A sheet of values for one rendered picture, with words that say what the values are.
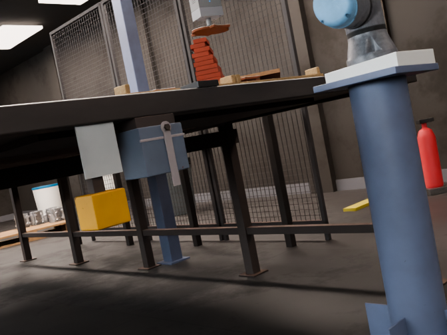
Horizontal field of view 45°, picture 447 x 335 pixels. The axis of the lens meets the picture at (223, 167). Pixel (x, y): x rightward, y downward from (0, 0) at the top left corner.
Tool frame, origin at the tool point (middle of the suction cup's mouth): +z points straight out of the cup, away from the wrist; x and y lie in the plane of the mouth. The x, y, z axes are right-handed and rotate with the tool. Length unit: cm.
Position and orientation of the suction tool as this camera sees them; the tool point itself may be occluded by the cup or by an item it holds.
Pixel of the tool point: (211, 32)
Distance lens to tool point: 184.8
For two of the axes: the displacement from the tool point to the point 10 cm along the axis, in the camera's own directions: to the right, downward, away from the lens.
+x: 4.6, -0.5, -8.9
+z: 1.9, 9.8, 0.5
